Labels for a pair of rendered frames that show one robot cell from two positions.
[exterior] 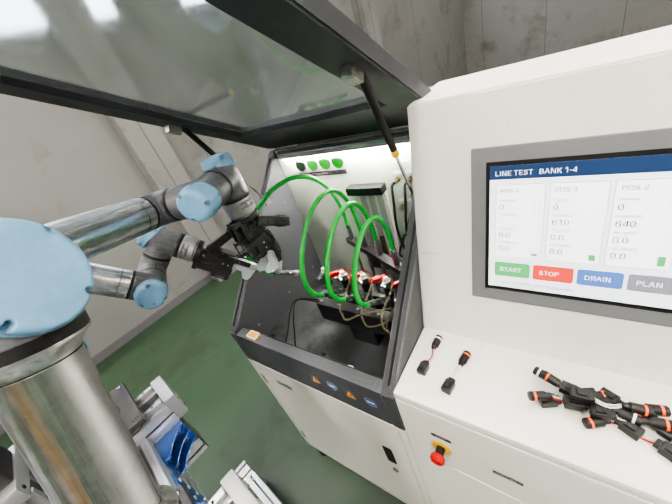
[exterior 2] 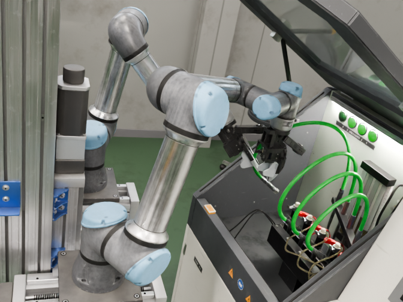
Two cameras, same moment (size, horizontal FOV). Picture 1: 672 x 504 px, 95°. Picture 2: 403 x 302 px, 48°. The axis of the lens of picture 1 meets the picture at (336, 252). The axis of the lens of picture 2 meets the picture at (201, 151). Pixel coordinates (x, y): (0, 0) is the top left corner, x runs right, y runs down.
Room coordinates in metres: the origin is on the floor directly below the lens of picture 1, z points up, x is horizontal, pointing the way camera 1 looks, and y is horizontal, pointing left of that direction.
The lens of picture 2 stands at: (-0.66, 0.01, 2.00)
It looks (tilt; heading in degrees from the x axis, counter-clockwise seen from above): 27 degrees down; 17
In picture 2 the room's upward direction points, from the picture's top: 12 degrees clockwise
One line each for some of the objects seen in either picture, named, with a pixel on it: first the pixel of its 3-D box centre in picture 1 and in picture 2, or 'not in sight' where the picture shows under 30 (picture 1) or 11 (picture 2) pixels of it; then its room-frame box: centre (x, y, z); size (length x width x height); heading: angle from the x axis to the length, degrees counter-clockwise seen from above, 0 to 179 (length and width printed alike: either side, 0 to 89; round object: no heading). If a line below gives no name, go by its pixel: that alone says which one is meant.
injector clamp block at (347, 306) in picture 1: (367, 317); (300, 266); (0.80, -0.02, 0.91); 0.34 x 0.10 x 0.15; 46
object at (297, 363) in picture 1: (306, 368); (229, 261); (0.72, 0.23, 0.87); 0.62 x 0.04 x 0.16; 46
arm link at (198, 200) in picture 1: (199, 198); (266, 103); (0.68, 0.24, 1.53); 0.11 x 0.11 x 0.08; 72
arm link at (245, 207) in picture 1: (240, 206); (282, 122); (0.77, 0.19, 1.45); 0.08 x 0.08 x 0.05
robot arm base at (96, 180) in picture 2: not in sight; (87, 170); (0.62, 0.82, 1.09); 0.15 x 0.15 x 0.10
